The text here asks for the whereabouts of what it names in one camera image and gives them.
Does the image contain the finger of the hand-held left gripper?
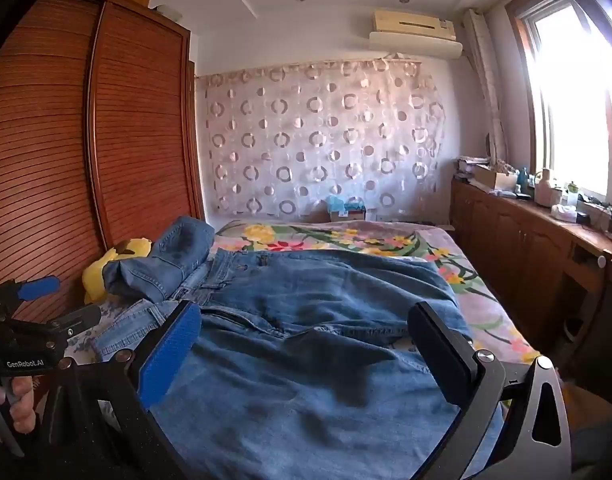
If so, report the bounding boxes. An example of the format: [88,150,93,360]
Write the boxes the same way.
[6,305,103,348]
[0,275,62,311]

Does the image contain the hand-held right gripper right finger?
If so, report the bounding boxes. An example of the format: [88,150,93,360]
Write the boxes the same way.
[407,301,572,480]

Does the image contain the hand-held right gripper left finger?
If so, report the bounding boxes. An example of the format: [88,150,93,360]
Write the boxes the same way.
[36,301,203,480]

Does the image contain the blue denim pants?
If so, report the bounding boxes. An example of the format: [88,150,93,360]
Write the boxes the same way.
[148,249,504,480]

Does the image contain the person's left hand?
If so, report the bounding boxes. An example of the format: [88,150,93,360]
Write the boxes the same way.
[0,376,38,435]

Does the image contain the yellow plush toy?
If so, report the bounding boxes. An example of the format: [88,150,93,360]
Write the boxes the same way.
[82,237,154,306]

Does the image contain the dark blue folded jeans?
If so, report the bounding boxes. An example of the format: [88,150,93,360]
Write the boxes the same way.
[93,216,217,358]

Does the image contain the colourful floral blanket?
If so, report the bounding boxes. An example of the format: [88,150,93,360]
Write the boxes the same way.
[213,220,541,368]

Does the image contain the wooden slatted wardrobe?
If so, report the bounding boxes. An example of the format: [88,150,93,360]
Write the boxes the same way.
[0,0,205,313]

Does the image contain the wooden low cabinet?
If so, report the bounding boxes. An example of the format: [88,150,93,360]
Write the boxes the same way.
[450,175,612,366]

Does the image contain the cardboard box with blue items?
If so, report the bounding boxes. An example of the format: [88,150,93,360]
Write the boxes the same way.
[328,197,367,222]

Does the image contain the open cardboard box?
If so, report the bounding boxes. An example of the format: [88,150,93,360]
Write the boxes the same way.
[472,162,519,192]

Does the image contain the stack of papers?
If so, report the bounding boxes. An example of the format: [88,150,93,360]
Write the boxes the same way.
[455,157,492,182]

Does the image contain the white bottle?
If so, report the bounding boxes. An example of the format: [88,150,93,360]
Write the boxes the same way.
[534,167,554,206]

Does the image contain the circle patterned curtain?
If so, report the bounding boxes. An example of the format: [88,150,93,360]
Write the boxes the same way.
[196,57,447,222]

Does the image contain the white bundled side curtain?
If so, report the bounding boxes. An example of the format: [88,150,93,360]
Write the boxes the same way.
[462,8,509,167]

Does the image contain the window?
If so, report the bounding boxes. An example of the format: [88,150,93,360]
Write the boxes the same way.
[506,0,612,211]

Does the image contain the wall air conditioner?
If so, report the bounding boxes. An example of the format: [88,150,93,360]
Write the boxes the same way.
[369,8,464,59]

